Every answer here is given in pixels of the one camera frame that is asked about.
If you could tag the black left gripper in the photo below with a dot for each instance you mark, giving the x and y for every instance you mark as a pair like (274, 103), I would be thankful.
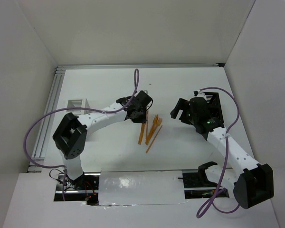
(140, 120)

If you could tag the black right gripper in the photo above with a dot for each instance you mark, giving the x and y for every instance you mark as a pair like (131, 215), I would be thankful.
(184, 105)

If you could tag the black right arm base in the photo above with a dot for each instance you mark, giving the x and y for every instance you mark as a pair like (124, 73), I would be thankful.
(196, 184)

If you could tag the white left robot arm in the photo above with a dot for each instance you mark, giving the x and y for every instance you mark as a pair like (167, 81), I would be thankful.
(72, 132)

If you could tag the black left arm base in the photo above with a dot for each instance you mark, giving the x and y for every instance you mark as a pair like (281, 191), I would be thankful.
(86, 191)

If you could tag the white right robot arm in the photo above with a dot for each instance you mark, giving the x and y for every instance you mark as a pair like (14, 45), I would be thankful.
(249, 182)

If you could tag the orange plastic fork left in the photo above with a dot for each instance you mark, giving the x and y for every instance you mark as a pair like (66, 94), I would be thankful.
(152, 130)

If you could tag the orange plastic fork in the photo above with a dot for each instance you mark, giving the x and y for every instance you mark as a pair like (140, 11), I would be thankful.
(158, 124)
(152, 130)

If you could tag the orange plastic fork right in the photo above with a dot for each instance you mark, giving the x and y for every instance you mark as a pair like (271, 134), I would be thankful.
(158, 124)

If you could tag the black utensil caddy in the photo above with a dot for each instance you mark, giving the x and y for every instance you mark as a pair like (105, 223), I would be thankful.
(214, 105)

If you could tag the white utensil caddy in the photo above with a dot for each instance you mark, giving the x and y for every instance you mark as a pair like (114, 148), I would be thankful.
(72, 104)

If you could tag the white tape sheet front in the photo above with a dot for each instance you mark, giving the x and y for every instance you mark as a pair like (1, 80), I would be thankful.
(140, 188)

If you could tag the aluminium rail back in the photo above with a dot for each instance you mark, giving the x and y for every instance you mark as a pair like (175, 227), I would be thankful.
(124, 66)

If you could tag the aluminium rail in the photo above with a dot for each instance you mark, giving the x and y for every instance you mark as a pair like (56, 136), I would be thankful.
(124, 66)
(37, 156)

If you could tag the aluminium rail left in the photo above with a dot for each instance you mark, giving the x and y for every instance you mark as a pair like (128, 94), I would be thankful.
(37, 156)

